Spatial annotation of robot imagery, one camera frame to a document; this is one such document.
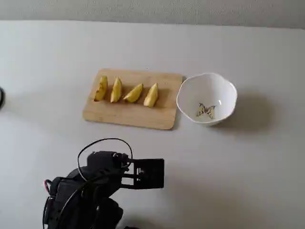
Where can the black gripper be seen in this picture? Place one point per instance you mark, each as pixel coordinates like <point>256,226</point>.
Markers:
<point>114,159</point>

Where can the yellow apple slice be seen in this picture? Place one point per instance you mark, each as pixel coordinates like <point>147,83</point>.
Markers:
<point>133,95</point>
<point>151,96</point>
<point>116,91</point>

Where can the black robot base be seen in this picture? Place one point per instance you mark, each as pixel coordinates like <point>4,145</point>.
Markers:
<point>107,214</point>

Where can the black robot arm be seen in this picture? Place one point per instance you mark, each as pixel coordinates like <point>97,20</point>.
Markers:
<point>71,190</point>

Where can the bamboo cutting board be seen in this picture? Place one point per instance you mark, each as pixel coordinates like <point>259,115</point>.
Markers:
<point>133,117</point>

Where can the apple slice with brown spots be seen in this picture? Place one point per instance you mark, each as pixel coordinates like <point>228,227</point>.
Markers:
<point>102,88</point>

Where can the white bowl with butterfly print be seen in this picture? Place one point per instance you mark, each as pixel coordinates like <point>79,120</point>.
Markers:
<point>207,90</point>

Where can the dark round object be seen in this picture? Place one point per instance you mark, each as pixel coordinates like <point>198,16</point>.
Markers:
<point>1,97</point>

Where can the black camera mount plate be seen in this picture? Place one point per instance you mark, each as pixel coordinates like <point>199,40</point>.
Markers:
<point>152,174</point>

